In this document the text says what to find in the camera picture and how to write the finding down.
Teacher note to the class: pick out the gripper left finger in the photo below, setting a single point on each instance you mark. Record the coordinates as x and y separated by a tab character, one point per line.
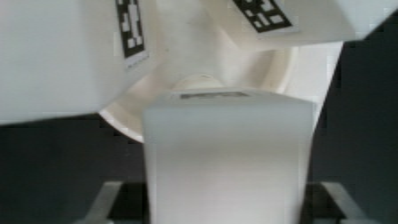
119	206

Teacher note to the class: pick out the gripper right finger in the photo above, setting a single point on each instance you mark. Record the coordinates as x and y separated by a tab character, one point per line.
330	207

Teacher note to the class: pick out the white stool leg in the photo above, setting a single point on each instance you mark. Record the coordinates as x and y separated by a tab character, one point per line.
78	50
227	146
270	24

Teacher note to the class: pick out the white round stool seat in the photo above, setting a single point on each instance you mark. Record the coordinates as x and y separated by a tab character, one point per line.
204	62

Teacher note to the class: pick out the white obstacle wall frame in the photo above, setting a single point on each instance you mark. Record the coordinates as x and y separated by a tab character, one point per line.
312	73

